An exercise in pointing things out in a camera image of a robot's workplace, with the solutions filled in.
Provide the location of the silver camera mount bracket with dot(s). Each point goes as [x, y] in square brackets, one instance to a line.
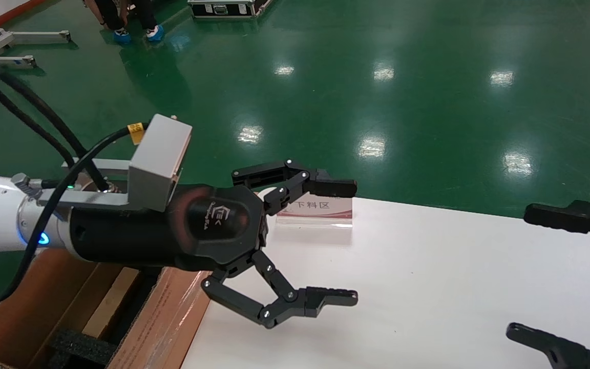
[95, 165]

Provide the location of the small cardboard box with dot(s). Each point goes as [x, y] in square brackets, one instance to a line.
[110, 302]

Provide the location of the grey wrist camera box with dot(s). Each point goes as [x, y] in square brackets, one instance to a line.
[159, 164]

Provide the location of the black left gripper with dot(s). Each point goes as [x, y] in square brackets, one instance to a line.
[213, 225]

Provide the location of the large cardboard box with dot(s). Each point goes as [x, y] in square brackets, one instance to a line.
[167, 318]

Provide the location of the person in black clothes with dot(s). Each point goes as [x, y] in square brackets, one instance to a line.
[144, 13]

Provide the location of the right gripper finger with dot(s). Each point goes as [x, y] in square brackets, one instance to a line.
[566, 353]
[571, 218]

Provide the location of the black aluminium flight case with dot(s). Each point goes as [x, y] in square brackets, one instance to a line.
[223, 9]

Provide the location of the white metal lift stand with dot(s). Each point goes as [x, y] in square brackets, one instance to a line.
[44, 37]

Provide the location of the black foam insert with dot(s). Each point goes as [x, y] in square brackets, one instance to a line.
[82, 347]

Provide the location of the blue shoe cover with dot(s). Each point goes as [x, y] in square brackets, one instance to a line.
[154, 33]
[121, 36]

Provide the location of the white acrylic sign placard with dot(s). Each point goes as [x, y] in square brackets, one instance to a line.
[325, 210]

